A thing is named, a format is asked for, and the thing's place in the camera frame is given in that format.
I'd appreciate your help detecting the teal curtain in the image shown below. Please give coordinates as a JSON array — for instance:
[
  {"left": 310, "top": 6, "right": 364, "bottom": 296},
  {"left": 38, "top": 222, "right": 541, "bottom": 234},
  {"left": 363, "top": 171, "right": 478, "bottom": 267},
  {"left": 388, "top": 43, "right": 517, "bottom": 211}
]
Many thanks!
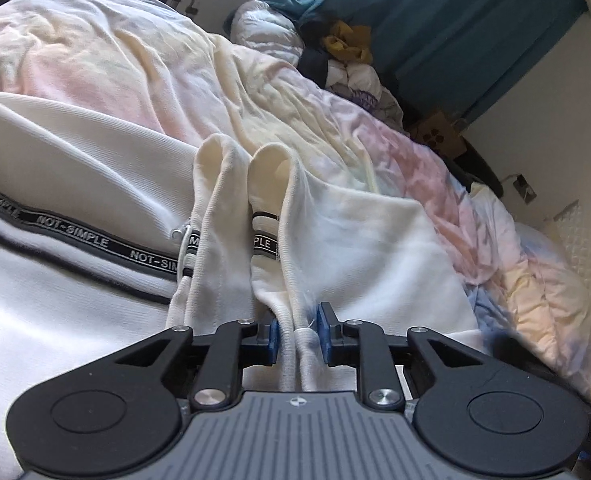
[{"left": 318, "top": 0, "right": 591, "bottom": 123}]

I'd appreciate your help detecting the white quilted wall panel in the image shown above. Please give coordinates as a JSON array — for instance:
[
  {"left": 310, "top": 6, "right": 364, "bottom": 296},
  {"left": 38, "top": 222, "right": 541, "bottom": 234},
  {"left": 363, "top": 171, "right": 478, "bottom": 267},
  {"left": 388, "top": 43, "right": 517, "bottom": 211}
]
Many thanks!
[{"left": 544, "top": 199, "right": 591, "bottom": 366}]

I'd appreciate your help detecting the white garment with purple print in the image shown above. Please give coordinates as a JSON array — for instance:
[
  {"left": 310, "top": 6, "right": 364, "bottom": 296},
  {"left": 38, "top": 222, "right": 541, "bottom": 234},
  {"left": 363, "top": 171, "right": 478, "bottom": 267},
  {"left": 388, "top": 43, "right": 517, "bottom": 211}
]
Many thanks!
[{"left": 325, "top": 57, "right": 407, "bottom": 122}]

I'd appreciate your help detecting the dark cloth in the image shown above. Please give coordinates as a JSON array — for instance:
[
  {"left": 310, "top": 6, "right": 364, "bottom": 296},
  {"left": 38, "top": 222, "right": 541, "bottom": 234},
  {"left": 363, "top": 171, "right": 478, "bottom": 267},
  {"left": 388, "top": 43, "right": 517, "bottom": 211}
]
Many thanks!
[{"left": 297, "top": 19, "right": 337, "bottom": 87}]

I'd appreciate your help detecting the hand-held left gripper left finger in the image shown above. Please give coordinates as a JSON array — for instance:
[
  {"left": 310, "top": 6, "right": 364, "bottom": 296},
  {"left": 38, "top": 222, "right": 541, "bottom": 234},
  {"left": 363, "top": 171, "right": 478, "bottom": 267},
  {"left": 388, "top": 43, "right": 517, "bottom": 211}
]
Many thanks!
[{"left": 114, "top": 317, "right": 282, "bottom": 409}]

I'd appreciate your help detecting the wall socket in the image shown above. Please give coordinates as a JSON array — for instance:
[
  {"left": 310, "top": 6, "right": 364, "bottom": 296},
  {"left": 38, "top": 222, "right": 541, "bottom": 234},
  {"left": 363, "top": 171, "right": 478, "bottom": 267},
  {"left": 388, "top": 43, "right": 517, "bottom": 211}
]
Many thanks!
[{"left": 512, "top": 173, "right": 537, "bottom": 204}]

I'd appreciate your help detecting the cardboard box with black print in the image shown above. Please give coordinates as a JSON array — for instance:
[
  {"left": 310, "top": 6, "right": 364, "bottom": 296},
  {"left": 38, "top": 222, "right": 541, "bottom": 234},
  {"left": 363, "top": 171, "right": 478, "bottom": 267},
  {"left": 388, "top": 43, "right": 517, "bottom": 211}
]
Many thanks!
[{"left": 409, "top": 111, "right": 469, "bottom": 159}]

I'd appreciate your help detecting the yellow cloth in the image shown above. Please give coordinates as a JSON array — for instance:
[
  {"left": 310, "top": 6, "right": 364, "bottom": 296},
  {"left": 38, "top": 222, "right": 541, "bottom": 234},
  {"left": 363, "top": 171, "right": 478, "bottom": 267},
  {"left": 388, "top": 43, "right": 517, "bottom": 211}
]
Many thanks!
[{"left": 324, "top": 22, "right": 375, "bottom": 62}]

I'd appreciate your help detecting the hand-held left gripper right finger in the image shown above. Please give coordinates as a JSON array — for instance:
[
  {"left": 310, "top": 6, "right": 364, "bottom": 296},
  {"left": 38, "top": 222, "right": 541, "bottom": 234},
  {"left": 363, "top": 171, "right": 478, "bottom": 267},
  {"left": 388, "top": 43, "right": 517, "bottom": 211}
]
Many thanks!
[{"left": 317, "top": 302, "right": 483, "bottom": 409}]

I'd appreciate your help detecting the white puffy jacket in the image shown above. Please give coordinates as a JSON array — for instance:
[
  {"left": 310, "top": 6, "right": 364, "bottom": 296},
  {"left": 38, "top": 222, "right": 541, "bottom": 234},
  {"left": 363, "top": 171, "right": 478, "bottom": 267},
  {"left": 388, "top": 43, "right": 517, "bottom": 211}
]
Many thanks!
[{"left": 230, "top": 0, "right": 307, "bottom": 67}]

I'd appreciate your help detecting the pastel bed sheet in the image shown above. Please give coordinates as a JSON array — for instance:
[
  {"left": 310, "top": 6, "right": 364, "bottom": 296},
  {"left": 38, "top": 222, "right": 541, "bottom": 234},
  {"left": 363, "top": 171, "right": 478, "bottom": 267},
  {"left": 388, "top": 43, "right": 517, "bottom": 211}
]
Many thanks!
[{"left": 0, "top": 0, "right": 591, "bottom": 396}]

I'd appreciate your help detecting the blue cloth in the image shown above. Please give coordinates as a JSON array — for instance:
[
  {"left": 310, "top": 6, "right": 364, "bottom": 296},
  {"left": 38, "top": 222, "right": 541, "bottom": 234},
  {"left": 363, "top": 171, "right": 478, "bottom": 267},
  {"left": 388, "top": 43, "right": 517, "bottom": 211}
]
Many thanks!
[{"left": 260, "top": 0, "right": 329, "bottom": 18}]

